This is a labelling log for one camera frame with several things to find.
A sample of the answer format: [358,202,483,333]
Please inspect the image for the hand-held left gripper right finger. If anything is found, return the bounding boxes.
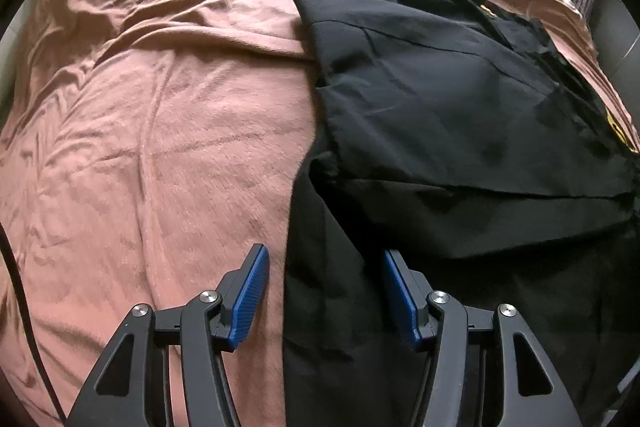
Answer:
[382,248,583,427]

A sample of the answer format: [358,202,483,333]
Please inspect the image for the pink-brown fleece blanket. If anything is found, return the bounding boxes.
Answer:
[0,0,640,427]

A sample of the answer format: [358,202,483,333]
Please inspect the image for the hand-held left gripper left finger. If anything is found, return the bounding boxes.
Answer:
[65,243,271,427]

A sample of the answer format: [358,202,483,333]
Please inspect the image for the black garment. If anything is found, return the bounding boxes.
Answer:
[282,0,640,427]

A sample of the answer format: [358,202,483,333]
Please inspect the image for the black cable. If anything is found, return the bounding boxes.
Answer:
[0,224,68,410]

